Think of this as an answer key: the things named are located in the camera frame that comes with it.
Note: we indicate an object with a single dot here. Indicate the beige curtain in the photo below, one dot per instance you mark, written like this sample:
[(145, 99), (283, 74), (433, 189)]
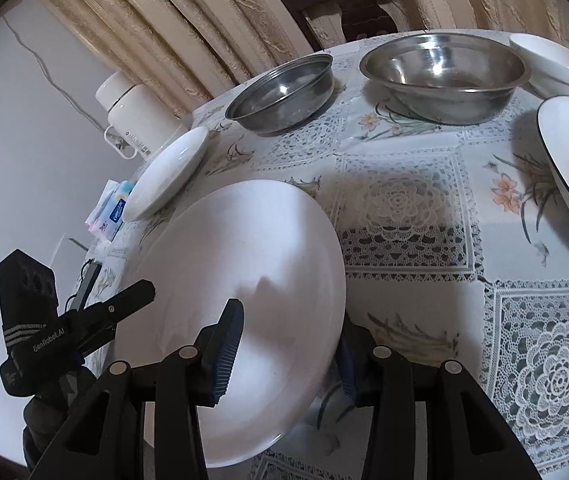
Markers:
[(189, 51)]

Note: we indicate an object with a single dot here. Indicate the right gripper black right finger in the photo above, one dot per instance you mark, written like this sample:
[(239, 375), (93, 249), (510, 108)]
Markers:
[(427, 422)]

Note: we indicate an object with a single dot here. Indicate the floral lace tablecloth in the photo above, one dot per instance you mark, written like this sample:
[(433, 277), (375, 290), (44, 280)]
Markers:
[(455, 242)]

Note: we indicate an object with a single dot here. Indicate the cream thermos jug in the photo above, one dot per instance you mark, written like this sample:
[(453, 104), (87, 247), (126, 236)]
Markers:
[(139, 122)]

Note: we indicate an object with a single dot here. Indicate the large steel bowl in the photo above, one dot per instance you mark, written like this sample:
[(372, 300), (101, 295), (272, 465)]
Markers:
[(449, 78)]

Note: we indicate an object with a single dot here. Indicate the small white ceramic bowl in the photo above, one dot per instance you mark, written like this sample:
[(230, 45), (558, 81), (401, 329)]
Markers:
[(549, 63)]

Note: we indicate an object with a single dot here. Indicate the small steel bowl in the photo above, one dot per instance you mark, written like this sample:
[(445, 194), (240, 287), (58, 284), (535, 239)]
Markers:
[(285, 96)]

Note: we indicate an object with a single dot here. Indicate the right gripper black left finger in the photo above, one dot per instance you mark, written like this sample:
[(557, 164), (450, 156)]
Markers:
[(102, 438)]

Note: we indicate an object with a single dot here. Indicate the white oval plate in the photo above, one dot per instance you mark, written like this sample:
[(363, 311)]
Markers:
[(166, 175)]

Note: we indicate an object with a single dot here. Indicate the tissue pack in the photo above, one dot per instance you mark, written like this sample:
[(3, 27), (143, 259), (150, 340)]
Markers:
[(106, 218)]

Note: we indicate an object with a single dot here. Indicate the large white round plate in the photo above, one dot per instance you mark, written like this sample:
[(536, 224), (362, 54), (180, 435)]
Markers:
[(259, 262)]

